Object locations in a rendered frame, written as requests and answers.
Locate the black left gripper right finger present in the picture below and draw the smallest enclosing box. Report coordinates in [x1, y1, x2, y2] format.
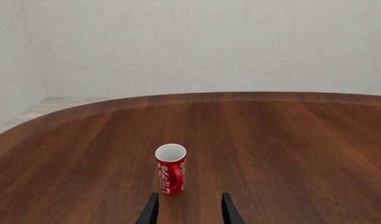
[221, 192, 246, 224]

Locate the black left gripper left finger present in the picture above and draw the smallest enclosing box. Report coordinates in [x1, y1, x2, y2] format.
[135, 192, 160, 224]

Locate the red mug with white pattern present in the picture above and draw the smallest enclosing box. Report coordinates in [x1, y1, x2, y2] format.
[155, 143, 187, 197]

